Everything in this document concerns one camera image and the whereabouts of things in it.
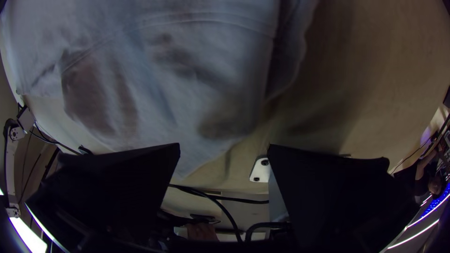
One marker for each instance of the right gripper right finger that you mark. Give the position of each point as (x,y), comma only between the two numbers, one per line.
(334,196)

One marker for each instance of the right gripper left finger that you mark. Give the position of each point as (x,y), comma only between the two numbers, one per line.
(112,189)

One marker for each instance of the light blue t-shirt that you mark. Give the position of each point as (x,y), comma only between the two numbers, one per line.
(140,70)

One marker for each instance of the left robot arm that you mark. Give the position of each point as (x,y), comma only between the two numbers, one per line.
(10,165)

